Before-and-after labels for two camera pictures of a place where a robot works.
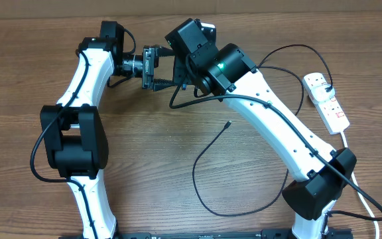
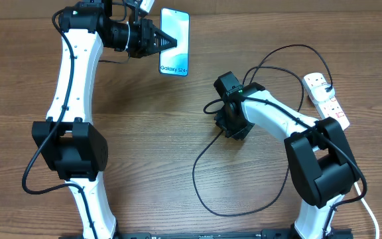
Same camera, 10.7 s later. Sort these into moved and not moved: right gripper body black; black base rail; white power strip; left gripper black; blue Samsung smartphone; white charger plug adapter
Moved: right gripper body black; left gripper black; blue Samsung smartphone
Not moved: white charger plug adapter; black base rail; white power strip
